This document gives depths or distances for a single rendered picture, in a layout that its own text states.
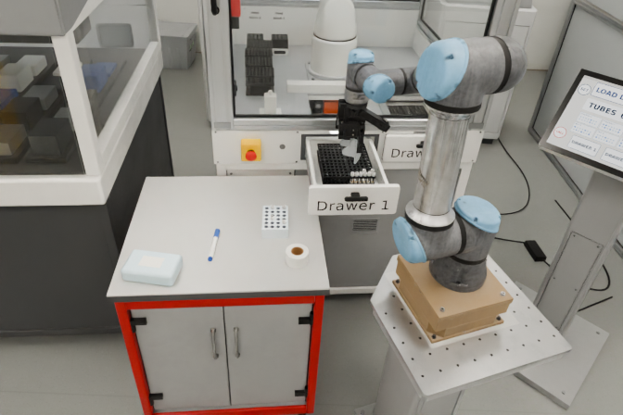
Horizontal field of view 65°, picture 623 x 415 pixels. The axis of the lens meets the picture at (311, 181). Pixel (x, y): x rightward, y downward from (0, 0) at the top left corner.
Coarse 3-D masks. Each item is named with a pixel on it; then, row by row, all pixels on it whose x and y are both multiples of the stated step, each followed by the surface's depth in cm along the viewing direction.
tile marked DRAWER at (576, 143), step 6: (576, 138) 168; (582, 138) 167; (570, 144) 169; (576, 144) 168; (582, 144) 167; (588, 144) 166; (594, 144) 165; (582, 150) 166; (588, 150) 166; (594, 150) 164; (594, 156) 164
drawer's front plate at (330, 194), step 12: (312, 192) 152; (324, 192) 153; (336, 192) 153; (348, 192) 154; (360, 192) 154; (372, 192) 154; (384, 192) 155; (396, 192) 155; (312, 204) 155; (324, 204) 155; (336, 204) 156; (348, 204) 156; (360, 204) 157; (372, 204) 157; (384, 204) 158; (396, 204) 158
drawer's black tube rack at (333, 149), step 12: (324, 144) 179; (336, 144) 180; (324, 156) 172; (336, 156) 173; (348, 156) 173; (324, 168) 166; (336, 168) 166; (348, 168) 167; (360, 168) 167; (372, 168) 168; (324, 180) 166; (336, 180) 166; (348, 180) 165
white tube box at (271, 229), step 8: (264, 208) 163; (280, 208) 163; (264, 216) 159; (280, 216) 160; (264, 224) 156; (272, 224) 156; (280, 224) 156; (264, 232) 154; (272, 232) 155; (280, 232) 155
